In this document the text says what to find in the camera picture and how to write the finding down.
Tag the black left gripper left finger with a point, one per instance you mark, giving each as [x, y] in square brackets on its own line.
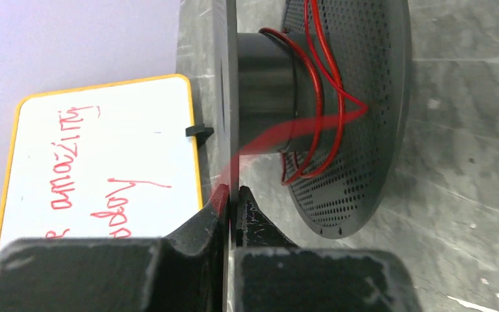
[183, 271]

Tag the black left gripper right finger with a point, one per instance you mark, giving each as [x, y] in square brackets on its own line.
[271, 273]

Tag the black perforated cable spool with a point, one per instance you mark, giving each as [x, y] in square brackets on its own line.
[329, 92]

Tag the yellow framed whiteboard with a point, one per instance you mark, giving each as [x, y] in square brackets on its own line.
[106, 161]

